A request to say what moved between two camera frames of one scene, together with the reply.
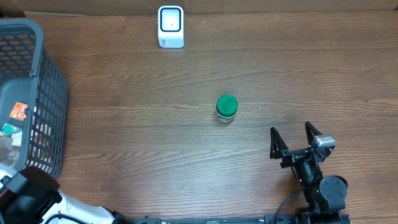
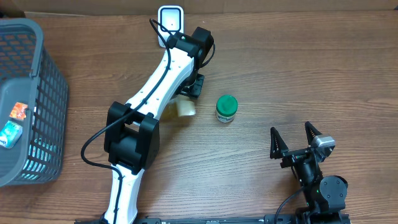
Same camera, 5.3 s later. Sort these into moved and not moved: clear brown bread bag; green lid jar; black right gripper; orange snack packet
Moved: clear brown bread bag
Not moved: orange snack packet; green lid jar; black right gripper
